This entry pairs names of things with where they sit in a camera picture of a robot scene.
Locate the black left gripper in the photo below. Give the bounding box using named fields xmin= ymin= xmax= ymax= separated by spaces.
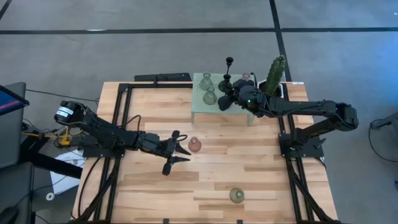
xmin=136 ymin=129 xmax=192 ymax=177

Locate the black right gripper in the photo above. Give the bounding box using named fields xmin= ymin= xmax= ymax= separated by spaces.
xmin=228 ymin=79 xmax=266 ymax=118

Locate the green glass candle holder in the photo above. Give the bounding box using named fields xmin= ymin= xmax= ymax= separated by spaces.
xmin=199 ymin=72 xmax=214 ymax=91
xmin=202 ymin=86 xmax=218 ymax=106
xmin=229 ymin=187 xmax=246 ymax=205

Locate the green perforated metal shelf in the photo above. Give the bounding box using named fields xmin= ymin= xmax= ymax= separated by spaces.
xmin=190 ymin=72 xmax=255 ymax=126

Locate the green cactus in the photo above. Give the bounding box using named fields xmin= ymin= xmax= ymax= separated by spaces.
xmin=264 ymin=55 xmax=287 ymax=96

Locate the white hexagonal plant pot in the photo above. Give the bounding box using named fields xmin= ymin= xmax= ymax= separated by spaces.
xmin=257 ymin=79 xmax=285 ymax=98

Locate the black flat bar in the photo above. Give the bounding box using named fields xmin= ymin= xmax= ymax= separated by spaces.
xmin=134 ymin=72 xmax=192 ymax=83

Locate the yellow clamp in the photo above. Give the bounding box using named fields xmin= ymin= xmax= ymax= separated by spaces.
xmin=21 ymin=126 xmax=74 ymax=147

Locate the white paper sheet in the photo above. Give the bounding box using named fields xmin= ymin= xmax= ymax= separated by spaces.
xmin=49 ymin=149 xmax=86 ymax=195

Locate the black floor beam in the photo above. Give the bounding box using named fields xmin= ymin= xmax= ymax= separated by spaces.
xmin=18 ymin=133 xmax=84 ymax=180

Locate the grey metal stand foot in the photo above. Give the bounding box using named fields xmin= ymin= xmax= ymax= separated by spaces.
xmin=369 ymin=111 xmax=398 ymax=131

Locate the grey cabinet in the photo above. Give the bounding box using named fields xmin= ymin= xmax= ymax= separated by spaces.
xmin=0 ymin=82 xmax=27 ymax=169

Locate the dark monitor with blue screen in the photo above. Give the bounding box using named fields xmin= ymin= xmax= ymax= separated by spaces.
xmin=0 ymin=84 xmax=30 ymax=116

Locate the black computer mouse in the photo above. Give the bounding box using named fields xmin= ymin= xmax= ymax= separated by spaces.
xmin=0 ymin=206 xmax=19 ymax=224

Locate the black aluminium extrusion frame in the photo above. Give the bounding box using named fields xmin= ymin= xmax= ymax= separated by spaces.
xmin=71 ymin=81 xmax=343 ymax=224

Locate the long black table cable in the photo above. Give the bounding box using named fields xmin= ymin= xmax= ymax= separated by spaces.
xmin=76 ymin=157 xmax=103 ymax=218

